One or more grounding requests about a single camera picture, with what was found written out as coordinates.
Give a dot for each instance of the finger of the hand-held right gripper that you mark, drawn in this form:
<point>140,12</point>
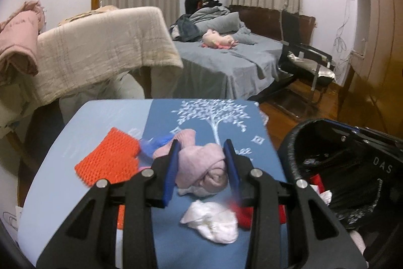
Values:
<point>349,138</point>
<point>343,126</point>

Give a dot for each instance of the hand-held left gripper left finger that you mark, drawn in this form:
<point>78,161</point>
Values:
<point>171,168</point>

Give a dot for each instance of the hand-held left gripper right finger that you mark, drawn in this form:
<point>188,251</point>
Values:
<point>233,168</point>

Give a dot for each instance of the pink sock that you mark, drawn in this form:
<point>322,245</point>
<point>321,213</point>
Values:
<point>198,158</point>

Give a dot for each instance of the blue plastic wrapper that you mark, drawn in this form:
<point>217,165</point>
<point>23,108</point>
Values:
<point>157,143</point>

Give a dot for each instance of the black trash bin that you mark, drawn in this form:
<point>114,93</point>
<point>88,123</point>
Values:
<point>302,143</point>

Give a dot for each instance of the white tissue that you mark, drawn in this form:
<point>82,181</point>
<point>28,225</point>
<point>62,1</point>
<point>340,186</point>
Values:
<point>211,221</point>

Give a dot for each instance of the orange foam net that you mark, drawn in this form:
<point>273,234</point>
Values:
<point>107,155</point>

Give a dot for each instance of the grey quilted pad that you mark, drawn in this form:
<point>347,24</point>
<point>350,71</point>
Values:
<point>265,118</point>

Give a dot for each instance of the silver cushion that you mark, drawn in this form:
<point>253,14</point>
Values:
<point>308,65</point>

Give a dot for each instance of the blue tree print tablecloth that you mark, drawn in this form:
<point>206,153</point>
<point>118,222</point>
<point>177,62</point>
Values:
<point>170,240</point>

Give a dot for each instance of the wooden wardrobe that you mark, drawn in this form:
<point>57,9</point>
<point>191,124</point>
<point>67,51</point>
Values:
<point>381,45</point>

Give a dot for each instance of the grey bed sheet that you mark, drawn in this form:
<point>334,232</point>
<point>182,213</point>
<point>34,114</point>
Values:
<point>220,70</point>

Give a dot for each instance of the black cantilever chair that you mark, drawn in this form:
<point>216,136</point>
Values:
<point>291,26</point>

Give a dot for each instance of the pink plush toy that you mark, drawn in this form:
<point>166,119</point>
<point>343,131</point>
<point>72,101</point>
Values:
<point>217,39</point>

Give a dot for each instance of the wooden headboard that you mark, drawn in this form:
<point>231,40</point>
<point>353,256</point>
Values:
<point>258,20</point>

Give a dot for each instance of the dark clothes pile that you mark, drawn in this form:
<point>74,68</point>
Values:
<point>185,29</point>

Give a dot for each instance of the beige blanket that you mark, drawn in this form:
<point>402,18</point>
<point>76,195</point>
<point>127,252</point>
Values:
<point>94,45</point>

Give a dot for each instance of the grey duvet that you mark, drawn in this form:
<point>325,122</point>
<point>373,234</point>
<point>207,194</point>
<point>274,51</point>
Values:
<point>217,21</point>

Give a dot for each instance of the tan patterned cloth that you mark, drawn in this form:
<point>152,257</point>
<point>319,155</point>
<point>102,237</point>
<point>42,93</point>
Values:
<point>91,13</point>

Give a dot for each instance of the pink jacket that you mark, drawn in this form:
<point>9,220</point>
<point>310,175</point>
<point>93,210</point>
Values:
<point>19,35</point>

